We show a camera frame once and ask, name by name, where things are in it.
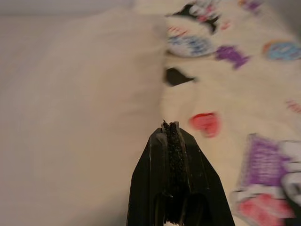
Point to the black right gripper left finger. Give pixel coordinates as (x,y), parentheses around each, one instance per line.
(150,179)

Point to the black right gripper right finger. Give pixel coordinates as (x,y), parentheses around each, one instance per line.
(202,183)

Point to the white pillow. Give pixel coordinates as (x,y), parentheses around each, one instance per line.
(77,94)

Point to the white cartoon print blanket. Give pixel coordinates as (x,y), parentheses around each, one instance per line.
(235,94)

